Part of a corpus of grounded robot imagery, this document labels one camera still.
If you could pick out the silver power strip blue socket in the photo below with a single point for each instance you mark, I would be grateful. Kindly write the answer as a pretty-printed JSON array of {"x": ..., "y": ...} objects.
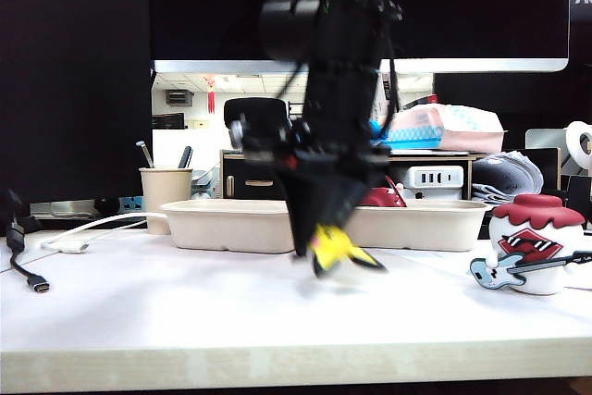
[{"x": 131, "y": 204}]

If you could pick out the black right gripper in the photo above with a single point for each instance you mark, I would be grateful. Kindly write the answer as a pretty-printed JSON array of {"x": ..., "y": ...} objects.
[{"x": 337, "y": 161}]

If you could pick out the white tape roll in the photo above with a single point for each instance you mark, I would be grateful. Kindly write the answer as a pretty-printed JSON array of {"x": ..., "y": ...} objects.
[{"x": 575, "y": 136}]

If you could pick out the yellow black-eared mouse doll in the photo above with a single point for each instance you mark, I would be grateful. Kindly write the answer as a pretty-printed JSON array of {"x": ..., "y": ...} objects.
[{"x": 330, "y": 247}]

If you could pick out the white jar doll blue guitar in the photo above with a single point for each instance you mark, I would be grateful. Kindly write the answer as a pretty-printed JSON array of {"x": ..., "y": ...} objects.
[{"x": 532, "y": 224}]

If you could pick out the black round knob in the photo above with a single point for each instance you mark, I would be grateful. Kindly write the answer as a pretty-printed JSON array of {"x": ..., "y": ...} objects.
[{"x": 106, "y": 204}]

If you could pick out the red hanging knot ornament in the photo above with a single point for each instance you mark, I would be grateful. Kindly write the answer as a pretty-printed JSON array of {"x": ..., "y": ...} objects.
[{"x": 211, "y": 96}]

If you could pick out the silver-bezel computer monitor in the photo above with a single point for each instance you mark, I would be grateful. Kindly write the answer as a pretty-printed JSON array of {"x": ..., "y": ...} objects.
[{"x": 208, "y": 6}]

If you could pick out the beige paper box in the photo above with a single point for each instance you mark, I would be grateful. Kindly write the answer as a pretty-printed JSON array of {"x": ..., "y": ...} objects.
[
  {"x": 231, "y": 228},
  {"x": 416, "y": 228}
]

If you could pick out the white jar doll black lettering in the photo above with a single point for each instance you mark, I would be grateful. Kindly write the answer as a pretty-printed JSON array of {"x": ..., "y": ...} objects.
[{"x": 384, "y": 198}]

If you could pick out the black partition panel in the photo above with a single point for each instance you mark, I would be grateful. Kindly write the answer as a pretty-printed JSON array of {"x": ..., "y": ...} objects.
[{"x": 69, "y": 90}]

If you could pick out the black AOC monitor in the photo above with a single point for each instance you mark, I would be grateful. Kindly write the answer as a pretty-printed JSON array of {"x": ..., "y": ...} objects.
[{"x": 583, "y": 20}]

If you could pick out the flat white box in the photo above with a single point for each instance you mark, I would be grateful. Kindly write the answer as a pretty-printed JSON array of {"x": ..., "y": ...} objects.
[{"x": 439, "y": 194}]

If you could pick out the white USB power charger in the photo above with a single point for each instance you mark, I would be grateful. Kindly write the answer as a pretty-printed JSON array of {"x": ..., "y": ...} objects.
[{"x": 435, "y": 177}]

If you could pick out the beige paper cup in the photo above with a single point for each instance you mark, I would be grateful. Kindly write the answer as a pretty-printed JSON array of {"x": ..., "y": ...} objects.
[{"x": 164, "y": 191}]

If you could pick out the red and white carton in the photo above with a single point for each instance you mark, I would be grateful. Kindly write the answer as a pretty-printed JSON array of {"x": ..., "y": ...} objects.
[{"x": 383, "y": 90}]

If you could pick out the black office chair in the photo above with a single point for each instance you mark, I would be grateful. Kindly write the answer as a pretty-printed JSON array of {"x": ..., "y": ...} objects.
[{"x": 259, "y": 108}]

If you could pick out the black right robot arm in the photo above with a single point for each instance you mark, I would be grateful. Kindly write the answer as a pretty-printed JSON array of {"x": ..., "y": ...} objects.
[{"x": 347, "y": 66}]

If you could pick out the silver pen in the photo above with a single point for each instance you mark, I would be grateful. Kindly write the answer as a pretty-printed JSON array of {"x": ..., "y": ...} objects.
[{"x": 144, "y": 152}]

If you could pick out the pink tissue pack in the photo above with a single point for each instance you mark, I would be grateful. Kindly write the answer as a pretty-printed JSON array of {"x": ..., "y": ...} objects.
[{"x": 462, "y": 136}]

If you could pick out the blue wet wipes pack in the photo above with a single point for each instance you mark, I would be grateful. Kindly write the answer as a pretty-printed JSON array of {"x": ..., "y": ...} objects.
[{"x": 377, "y": 129}]

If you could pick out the wooden desk organizer shelf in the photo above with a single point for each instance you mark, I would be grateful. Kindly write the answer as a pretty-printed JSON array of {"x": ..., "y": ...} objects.
[{"x": 462, "y": 158}]

